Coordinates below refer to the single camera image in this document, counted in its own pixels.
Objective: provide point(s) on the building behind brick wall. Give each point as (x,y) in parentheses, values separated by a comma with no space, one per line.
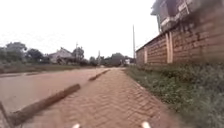
(170,11)

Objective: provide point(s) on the brick wall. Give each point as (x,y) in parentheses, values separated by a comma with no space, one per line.
(186,45)

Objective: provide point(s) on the grass strip beyond road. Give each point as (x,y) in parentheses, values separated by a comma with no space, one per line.
(36,68)

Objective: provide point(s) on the pole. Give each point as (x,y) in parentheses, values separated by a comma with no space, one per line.
(134,41)

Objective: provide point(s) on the house with pitched roof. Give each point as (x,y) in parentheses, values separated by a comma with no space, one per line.
(61,55)

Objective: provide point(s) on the brown dirt road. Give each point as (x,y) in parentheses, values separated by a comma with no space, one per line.
(30,87)

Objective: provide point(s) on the concrete kerb blocks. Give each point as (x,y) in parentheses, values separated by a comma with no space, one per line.
(43,104)

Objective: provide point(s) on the robot's own part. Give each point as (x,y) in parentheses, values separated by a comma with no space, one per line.
(145,125)
(76,126)

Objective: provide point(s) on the grass verge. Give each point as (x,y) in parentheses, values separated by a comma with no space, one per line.
(186,90)

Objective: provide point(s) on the red brick path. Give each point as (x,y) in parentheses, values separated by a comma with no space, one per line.
(113,100)

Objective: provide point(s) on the row of trees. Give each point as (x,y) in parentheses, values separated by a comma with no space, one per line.
(20,53)

